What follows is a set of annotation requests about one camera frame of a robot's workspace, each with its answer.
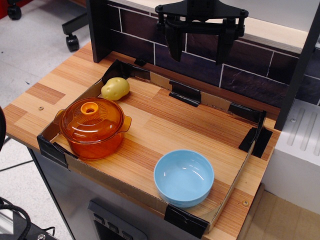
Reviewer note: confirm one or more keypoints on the light blue bowl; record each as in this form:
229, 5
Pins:
183, 178

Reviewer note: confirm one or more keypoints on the black office chair base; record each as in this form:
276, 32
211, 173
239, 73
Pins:
71, 26

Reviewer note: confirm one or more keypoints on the grey toy oven front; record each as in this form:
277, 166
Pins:
93, 212

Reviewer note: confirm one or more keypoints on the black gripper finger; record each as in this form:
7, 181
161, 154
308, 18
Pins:
174, 32
225, 45

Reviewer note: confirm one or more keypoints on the black caster wheel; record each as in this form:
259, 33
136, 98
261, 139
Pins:
13, 10

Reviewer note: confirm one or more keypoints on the yellow toy potato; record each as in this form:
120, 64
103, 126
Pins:
115, 88

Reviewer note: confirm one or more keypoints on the orange transparent pot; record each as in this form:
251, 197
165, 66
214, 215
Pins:
102, 149

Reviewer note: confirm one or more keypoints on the white grooved sink block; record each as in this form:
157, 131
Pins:
293, 172

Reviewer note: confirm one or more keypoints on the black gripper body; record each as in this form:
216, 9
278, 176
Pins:
211, 17

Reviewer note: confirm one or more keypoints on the orange transparent pot lid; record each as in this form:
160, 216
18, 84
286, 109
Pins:
91, 120

